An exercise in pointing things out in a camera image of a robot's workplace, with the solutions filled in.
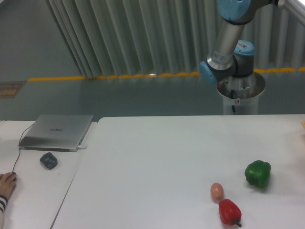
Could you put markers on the brown egg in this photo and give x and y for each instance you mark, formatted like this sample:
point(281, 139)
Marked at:
point(217, 191)

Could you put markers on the grey pleated curtain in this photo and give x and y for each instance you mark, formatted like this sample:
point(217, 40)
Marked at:
point(130, 37)

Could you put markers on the white usb dongle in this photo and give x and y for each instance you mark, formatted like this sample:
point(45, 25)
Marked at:
point(82, 147)

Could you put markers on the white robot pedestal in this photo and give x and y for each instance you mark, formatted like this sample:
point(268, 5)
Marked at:
point(241, 94)

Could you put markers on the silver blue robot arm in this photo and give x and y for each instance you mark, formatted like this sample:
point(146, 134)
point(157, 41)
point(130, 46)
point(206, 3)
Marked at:
point(226, 59)

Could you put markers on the green bell pepper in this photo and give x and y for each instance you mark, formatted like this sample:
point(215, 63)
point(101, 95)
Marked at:
point(257, 174)

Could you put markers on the small black plastic object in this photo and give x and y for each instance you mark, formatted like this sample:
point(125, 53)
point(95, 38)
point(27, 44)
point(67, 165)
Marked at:
point(49, 161)

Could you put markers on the striped sleeve forearm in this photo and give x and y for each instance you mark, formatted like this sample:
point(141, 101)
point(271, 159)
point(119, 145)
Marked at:
point(3, 204)

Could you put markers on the silver closed laptop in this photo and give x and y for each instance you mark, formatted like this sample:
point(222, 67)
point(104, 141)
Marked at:
point(57, 133)

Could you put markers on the person's hand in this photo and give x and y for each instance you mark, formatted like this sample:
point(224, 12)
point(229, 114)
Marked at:
point(7, 184)

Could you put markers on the red bell pepper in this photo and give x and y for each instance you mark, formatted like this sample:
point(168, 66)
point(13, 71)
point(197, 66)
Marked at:
point(229, 213)

